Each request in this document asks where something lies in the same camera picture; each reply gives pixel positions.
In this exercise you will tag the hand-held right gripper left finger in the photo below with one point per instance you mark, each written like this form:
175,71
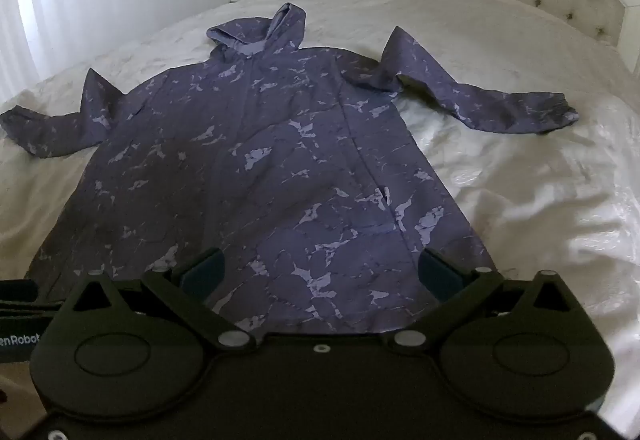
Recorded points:
200,272

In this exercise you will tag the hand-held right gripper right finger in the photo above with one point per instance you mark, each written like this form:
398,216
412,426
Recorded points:
440,276

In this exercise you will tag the purple marbled hoodie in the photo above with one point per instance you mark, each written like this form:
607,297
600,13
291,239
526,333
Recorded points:
260,160

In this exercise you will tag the white curtain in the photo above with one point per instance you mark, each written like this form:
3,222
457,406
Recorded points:
27,5

